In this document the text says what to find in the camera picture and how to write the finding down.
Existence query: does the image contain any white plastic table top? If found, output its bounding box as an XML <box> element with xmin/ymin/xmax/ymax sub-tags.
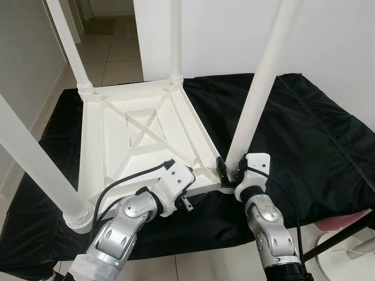
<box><xmin>69</xmin><ymin>76</ymin><xmax>236</xmax><ymax>232</ymax></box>

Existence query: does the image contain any white plastic table leg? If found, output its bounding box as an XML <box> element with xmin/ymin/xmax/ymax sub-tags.
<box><xmin>46</xmin><ymin>0</ymin><xmax>96</xmax><ymax>97</ymax></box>
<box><xmin>168</xmin><ymin>0</ymin><xmax>185</xmax><ymax>84</ymax></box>
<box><xmin>225</xmin><ymin>0</ymin><xmax>305</xmax><ymax>174</ymax></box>
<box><xmin>0</xmin><ymin>94</ymin><xmax>96</xmax><ymax>235</ymax></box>

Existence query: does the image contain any black table cloth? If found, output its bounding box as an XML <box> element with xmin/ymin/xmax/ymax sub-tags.
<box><xmin>0</xmin><ymin>72</ymin><xmax>375</xmax><ymax>279</ymax></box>

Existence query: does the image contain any black stand pole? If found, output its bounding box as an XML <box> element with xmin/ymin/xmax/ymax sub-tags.
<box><xmin>302</xmin><ymin>214</ymin><xmax>375</xmax><ymax>264</ymax></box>

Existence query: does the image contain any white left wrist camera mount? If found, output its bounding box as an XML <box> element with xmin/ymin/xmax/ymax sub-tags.
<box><xmin>152</xmin><ymin>161</ymin><xmax>196</xmax><ymax>218</ymax></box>

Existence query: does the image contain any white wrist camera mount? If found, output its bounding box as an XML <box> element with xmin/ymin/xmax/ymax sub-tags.
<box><xmin>152</xmin><ymin>161</ymin><xmax>196</xmax><ymax>218</ymax></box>
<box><xmin>234</xmin><ymin>152</ymin><xmax>272</xmax><ymax>203</ymax></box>

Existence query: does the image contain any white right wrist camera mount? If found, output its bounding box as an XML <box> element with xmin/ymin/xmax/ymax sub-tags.
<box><xmin>234</xmin><ymin>152</ymin><xmax>272</xmax><ymax>203</ymax></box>

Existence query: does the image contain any white door frame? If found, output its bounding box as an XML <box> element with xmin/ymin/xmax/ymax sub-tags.
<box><xmin>46</xmin><ymin>0</ymin><xmax>84</xmax><ymax>44</ymax></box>

